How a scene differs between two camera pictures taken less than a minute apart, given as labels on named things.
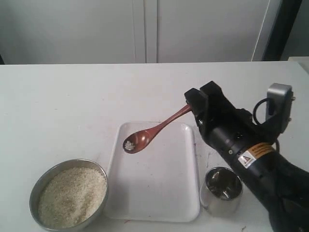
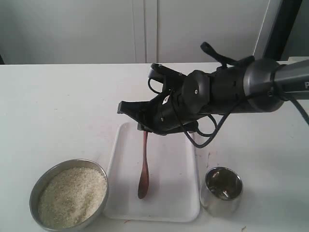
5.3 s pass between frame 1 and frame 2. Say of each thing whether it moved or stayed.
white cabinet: stayed
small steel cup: stayed
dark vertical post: stayed
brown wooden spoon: moved
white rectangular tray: stayed
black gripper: moved
